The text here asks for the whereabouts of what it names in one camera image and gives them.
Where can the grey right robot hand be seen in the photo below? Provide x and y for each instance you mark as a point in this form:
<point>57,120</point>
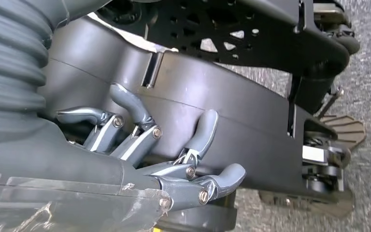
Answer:
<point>44,173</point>

